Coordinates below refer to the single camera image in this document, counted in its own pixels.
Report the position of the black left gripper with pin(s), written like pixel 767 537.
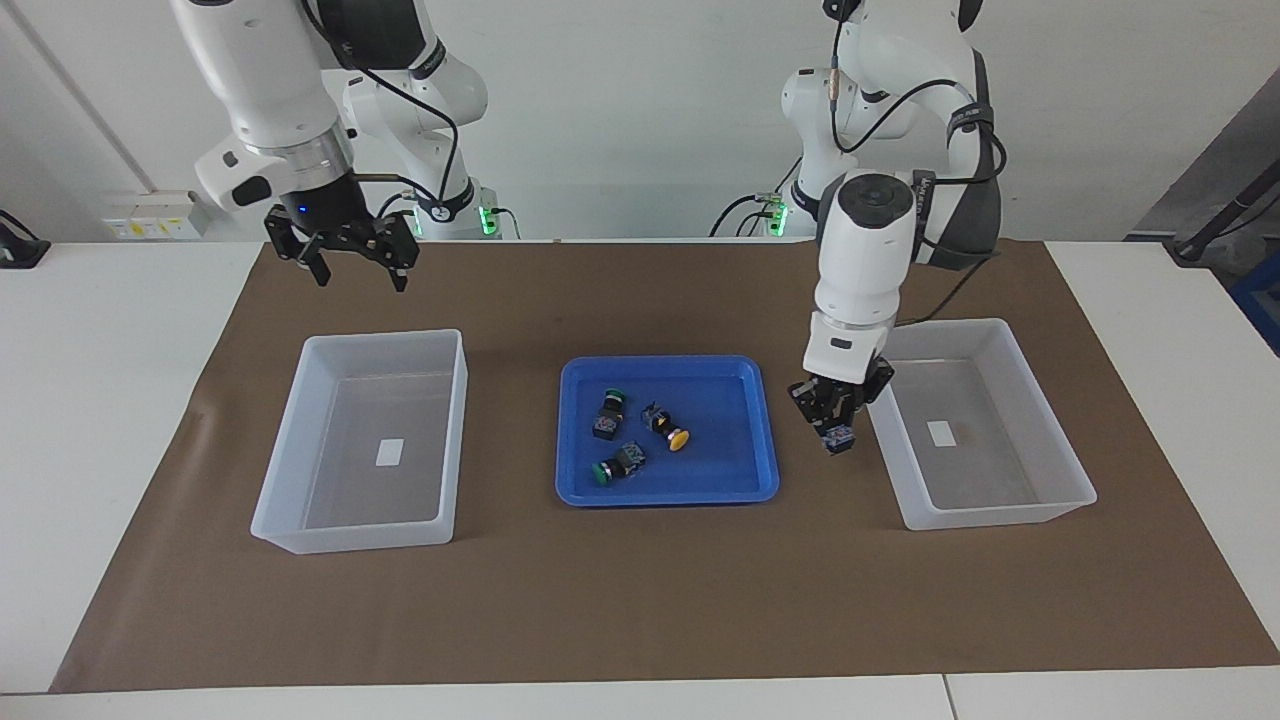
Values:
pixel 850 392

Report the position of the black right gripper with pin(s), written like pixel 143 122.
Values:
pixel 335 215

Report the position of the yellow push button switch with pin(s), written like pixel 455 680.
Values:
pixel 840 440
pixel 660 422

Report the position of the green push button switch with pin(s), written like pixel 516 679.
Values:
pixel 608 418
pixel 625 460

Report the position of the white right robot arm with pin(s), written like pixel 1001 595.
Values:
pixel 270 90

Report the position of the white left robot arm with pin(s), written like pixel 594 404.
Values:
pixel 865 260

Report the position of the white paper label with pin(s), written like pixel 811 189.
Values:
pixel 941 433
pixel 390 452

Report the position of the blue plastic tray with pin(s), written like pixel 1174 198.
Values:
pixel 720 475

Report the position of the translucent white plastic box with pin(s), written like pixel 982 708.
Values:
pixel 290 500
pixel 1060 495

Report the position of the brown paper table mat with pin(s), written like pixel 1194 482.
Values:
pixel 640 600

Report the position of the black tripod stand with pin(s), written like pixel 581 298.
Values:
pixel 1215 225

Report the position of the blue crate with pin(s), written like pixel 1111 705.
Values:
pixel 1262 305

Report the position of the dark grey panel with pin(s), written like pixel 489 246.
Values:
pixel 1230 150

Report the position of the white wall power strip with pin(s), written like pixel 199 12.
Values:
pixel 150 218

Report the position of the black clamp mount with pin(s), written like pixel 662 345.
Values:
pixel 22 248

